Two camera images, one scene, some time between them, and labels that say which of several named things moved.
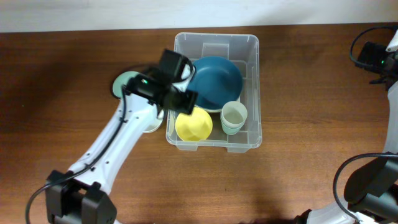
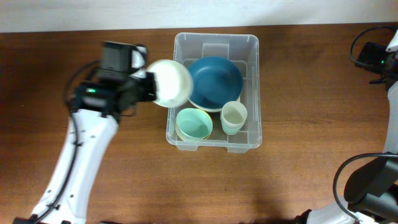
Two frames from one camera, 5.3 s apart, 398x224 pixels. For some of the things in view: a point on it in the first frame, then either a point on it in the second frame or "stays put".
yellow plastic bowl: (196, 126) stays put
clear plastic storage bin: (227, 112) stays put
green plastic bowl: (120, 80) to (193, 124)
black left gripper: (190, 98) to (150, 91)
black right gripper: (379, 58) stays put
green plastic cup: (231, 127) stays put
